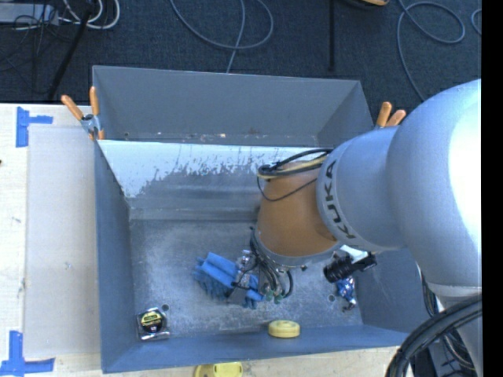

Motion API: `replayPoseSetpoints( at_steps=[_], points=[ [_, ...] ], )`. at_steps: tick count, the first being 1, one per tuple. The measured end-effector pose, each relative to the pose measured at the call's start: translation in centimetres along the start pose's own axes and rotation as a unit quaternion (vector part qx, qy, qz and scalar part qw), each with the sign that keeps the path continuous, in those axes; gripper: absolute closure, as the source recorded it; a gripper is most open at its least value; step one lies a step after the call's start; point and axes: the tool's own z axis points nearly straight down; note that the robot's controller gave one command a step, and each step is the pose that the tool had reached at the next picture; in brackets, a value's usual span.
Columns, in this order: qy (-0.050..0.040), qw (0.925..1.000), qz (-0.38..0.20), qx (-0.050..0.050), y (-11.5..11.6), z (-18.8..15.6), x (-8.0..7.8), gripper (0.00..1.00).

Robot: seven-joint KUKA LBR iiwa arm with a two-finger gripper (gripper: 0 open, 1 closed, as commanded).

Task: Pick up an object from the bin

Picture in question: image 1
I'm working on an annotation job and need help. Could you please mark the grey metal bin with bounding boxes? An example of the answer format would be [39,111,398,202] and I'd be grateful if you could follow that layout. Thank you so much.
[92,64,431,375]

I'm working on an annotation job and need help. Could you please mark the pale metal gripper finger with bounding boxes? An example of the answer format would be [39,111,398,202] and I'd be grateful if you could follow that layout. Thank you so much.
[238,249,256,271]
[226,272,253,305]

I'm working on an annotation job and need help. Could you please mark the pale flat board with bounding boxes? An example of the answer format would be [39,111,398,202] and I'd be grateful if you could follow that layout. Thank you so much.
[22,123,101,363]

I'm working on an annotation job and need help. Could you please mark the black cylinder on white bracket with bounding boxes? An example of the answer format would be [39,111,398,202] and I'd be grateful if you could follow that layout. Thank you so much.
[322,244,379,284]

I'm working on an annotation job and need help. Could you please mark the black and yellow tape measure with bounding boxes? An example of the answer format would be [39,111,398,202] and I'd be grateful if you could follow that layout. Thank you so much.
[136,306,172,342]

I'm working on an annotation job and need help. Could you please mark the yellow round disc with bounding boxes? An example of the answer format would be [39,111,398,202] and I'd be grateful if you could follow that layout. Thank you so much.
[193,361,244,377]
[267,319,302,339]

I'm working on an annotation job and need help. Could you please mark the small blue toy figure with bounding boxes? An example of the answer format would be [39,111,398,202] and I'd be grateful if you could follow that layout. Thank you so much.
[335,276,359,313]

